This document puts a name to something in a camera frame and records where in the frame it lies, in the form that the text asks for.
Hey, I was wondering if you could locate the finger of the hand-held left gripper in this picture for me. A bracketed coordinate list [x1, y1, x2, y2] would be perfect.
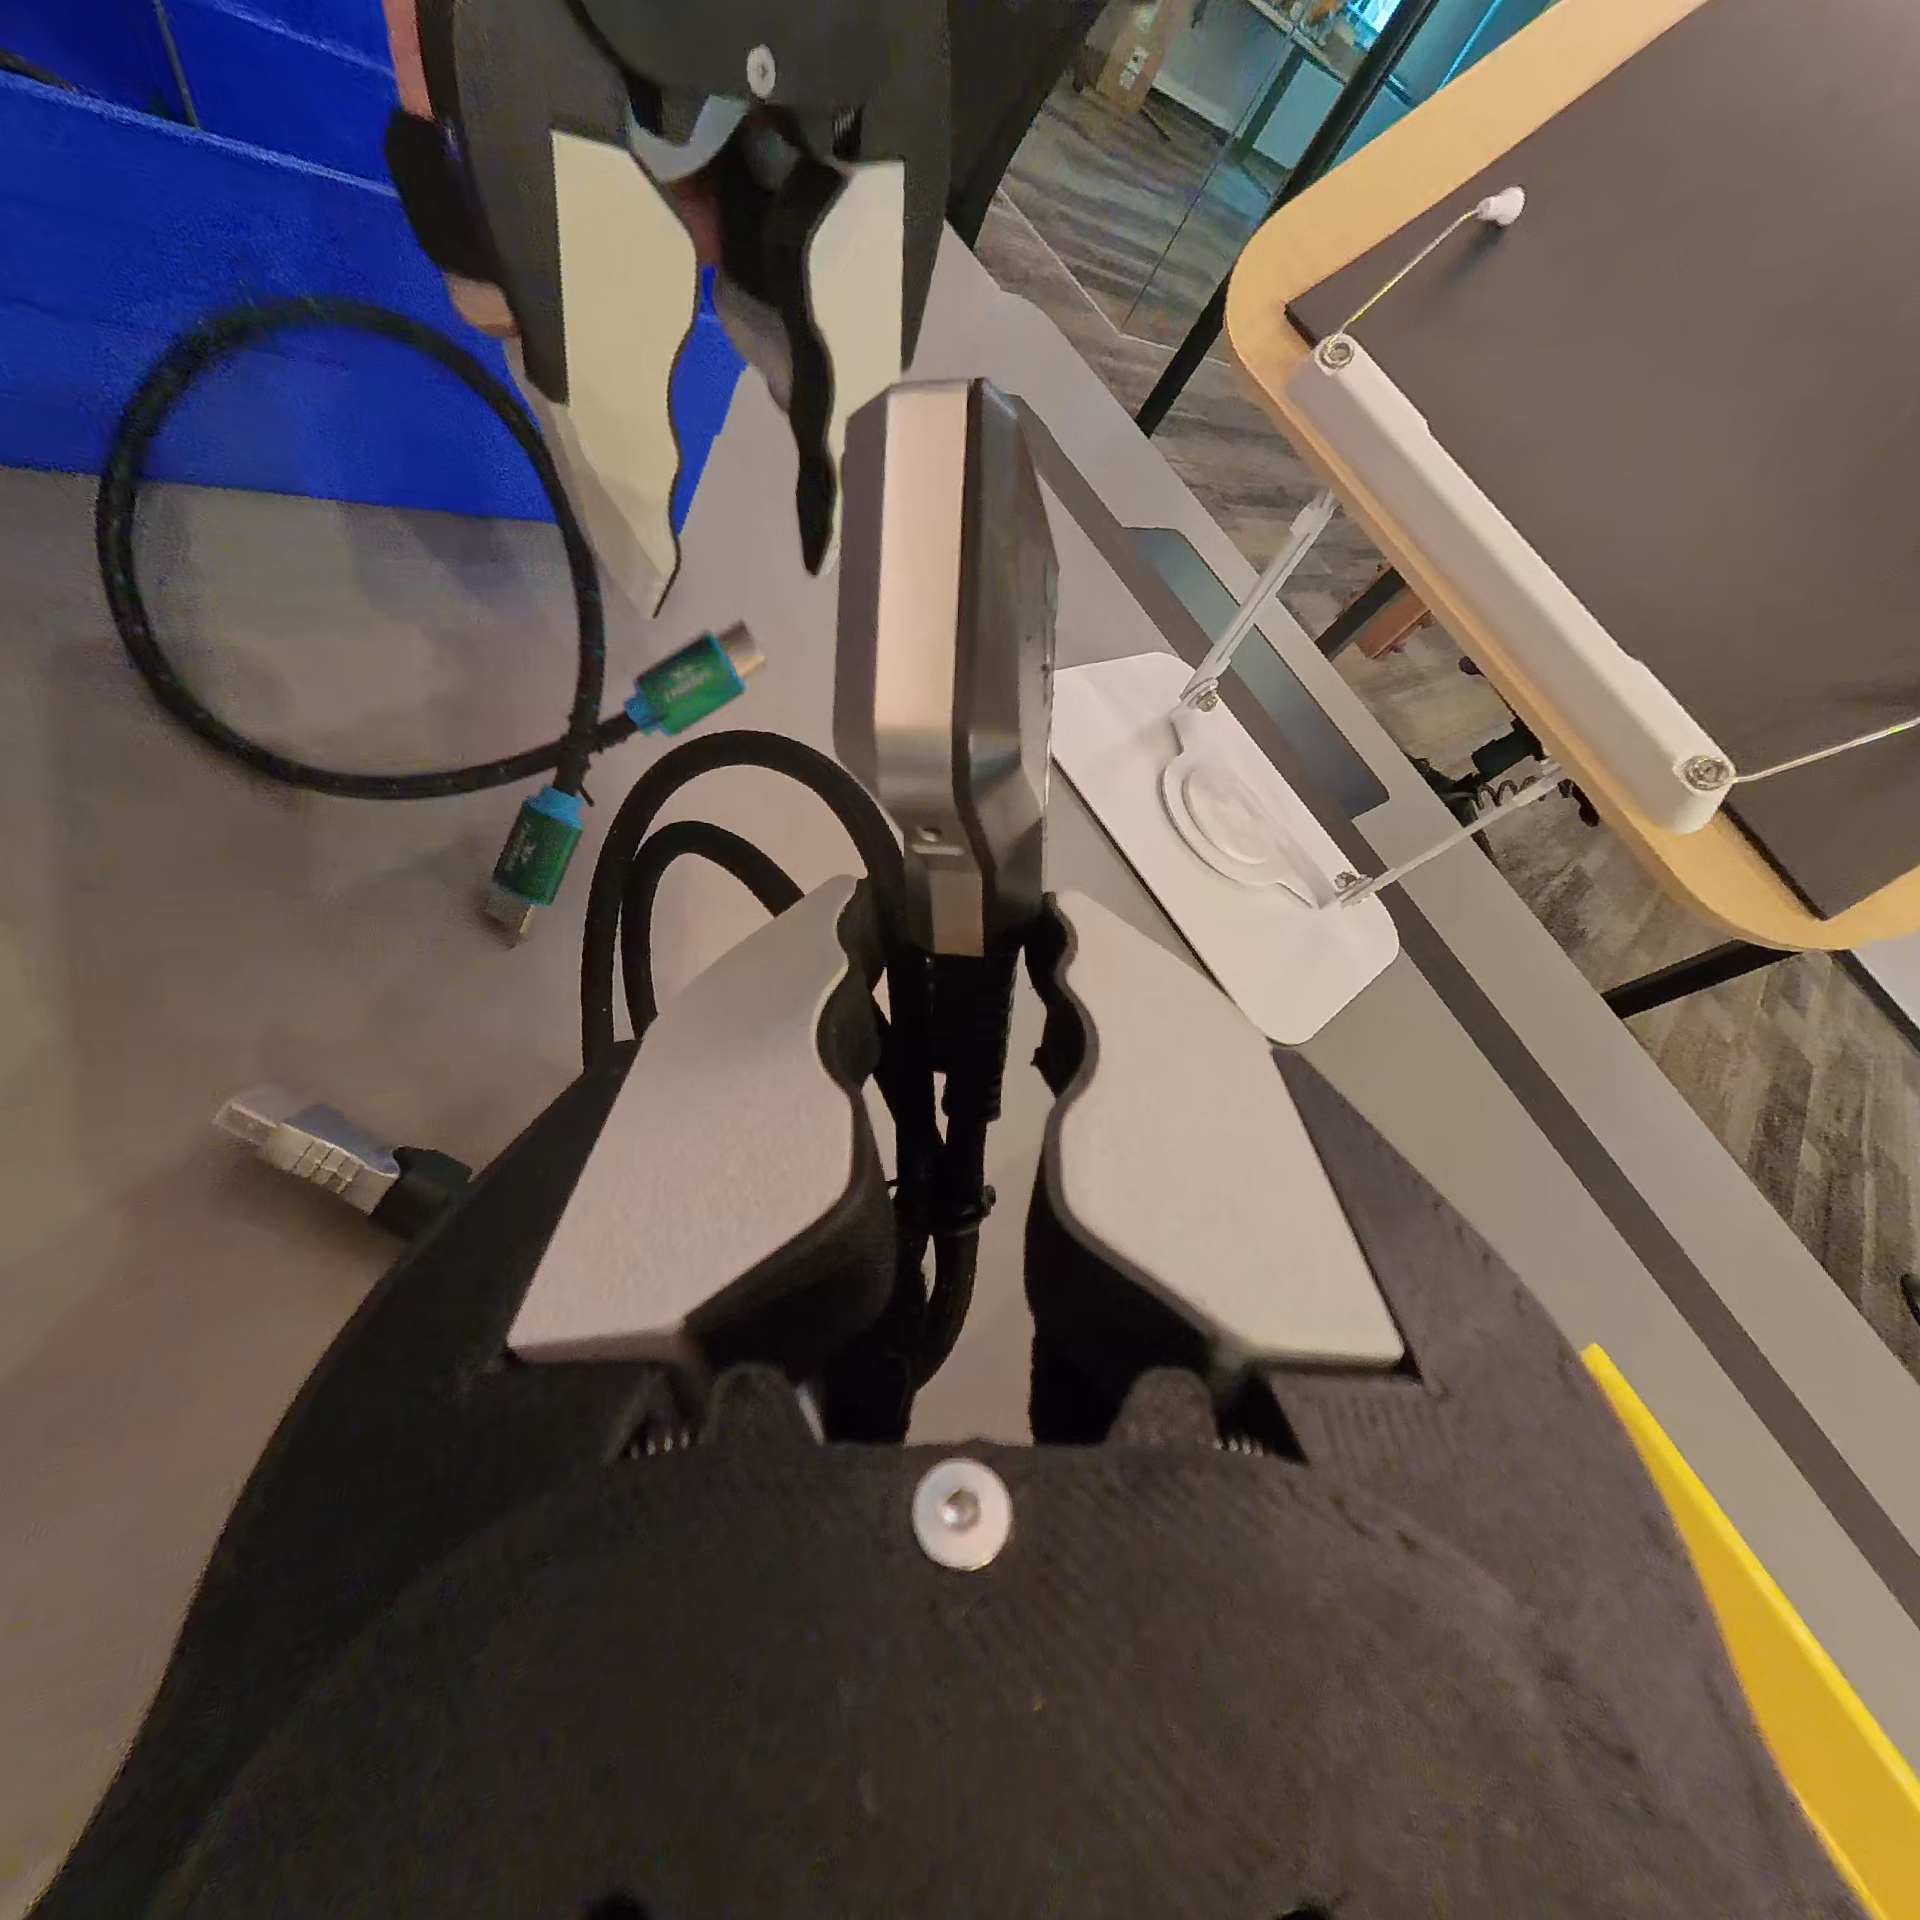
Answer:
[719, 151, 910, 581]
[516, 127, 707, 622]

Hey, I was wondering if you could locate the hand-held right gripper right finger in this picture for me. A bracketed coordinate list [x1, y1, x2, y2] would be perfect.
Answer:
[1026, 887, 1412, 1376]

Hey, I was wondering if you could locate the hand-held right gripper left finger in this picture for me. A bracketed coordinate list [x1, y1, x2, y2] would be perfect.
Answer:
[505, 876, 902, 1373]

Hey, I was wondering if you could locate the black usb hub cable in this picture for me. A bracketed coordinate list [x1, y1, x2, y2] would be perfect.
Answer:
[581, 733, 1026, 1427]

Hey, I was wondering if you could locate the grey metal usb hub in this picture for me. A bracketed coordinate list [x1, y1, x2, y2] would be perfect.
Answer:
[832, 378, 1062, 962]

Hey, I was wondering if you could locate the braided cable with green plugs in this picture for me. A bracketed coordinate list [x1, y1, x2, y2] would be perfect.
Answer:
[94, 296, 765, 951]

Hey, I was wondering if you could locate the blue plastic bin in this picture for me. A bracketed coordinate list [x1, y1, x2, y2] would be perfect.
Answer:
[0, 0, 750, 528]

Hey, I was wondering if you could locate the clear stand rod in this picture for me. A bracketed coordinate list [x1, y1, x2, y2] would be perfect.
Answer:
[1181, 492, 1340, 710]
[1337, 764, 1576, 911]

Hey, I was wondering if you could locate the wooden framed black board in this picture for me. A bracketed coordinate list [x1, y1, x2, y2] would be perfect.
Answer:
[1226, 0, 1920, 958]

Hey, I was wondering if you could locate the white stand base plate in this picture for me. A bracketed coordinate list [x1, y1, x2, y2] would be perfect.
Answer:
[1048, 651, 1401, 1044]

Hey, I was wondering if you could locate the grey plug on black cable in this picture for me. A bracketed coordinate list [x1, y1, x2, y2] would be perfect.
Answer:
[217, 1085, 476, 1240]

